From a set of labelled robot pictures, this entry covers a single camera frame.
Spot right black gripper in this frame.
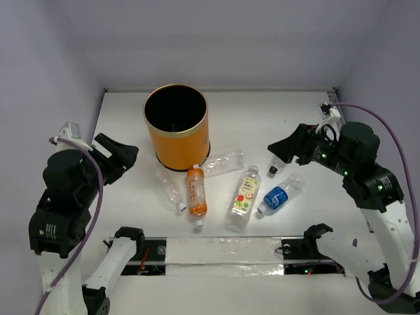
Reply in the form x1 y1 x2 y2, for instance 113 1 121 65
267 122 356 176

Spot black cap bottle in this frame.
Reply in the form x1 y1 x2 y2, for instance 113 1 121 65
268 156 287 175

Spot apple juice label bottle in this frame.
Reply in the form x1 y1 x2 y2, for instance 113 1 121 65
225 165 261 232

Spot clear bottle white blue cap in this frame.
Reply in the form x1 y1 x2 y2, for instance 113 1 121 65
153 163 187 212

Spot orange label bottle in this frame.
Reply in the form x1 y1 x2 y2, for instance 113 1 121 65
187 164 207 230

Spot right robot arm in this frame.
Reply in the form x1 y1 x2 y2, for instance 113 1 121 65
268 122 419 314

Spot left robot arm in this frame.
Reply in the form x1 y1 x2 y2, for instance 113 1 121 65
28 133 145 314

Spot orange cylindrical bin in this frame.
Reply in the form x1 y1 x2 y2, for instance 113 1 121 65
143 84 211 172

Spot blue label bottle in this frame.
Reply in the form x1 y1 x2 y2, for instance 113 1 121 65
257 173 305 215

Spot clear unlabelled bottle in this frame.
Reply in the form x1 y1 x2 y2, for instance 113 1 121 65
200 150 245 177

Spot silver foil tape strip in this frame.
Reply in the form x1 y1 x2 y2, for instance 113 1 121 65
165 237 284 277

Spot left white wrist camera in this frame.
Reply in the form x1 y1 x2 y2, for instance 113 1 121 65
53 122 88 152

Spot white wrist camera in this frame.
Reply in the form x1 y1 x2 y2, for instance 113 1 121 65
53 122 88 152
315 102 341 134

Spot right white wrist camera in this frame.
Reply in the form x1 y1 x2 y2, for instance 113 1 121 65
315 102 341 134

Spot aluminium rail at right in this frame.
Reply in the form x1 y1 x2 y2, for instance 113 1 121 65
327 88 347 127

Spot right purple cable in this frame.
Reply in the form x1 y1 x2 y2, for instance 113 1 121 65
331 102 419 303

